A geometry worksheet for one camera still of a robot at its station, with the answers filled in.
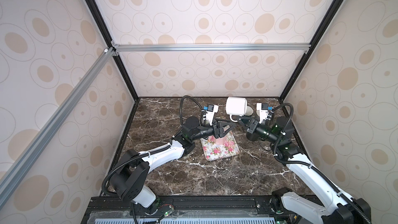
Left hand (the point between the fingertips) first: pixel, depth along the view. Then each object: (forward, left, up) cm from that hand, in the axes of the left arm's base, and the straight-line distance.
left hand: (236, 126), depth 67 cm
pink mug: (+8, +4, -27) cm, 28 cm away
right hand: (+5, -4, -1) cm, 6 cm away
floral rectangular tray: (+2, +8, -30) cm, 32 cm away
